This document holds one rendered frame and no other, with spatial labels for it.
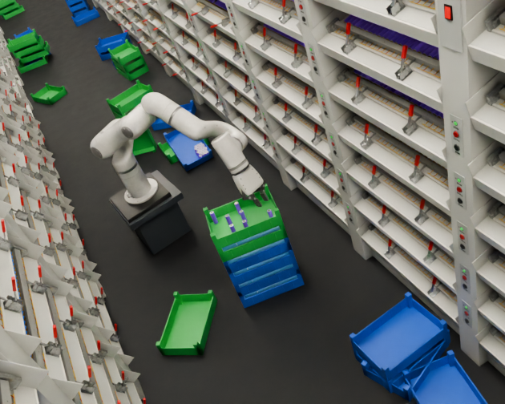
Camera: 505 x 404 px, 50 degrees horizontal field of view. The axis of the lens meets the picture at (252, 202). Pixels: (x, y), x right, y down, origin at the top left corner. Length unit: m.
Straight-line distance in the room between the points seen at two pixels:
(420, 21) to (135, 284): 2.04
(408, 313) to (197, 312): 0.98
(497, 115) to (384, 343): 1.11
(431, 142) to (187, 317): 1.49
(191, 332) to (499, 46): 1.83
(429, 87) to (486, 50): 0.29
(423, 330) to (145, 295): 1.39
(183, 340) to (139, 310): 0.35
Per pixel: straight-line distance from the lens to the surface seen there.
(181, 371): 2.50
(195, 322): 2.63
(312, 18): 1.91
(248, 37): 2.61
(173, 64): 4.60
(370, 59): 1.74
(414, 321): 2.27
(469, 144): 1.49
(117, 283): 3.03
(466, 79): 1.39
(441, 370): 2.25
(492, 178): 1.54
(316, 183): 2.80
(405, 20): 1.49
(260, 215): 2.37
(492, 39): 1.33
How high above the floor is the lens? 1.93
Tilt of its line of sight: 39 degrees down
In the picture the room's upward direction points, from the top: 21 degrees counter-clockwise
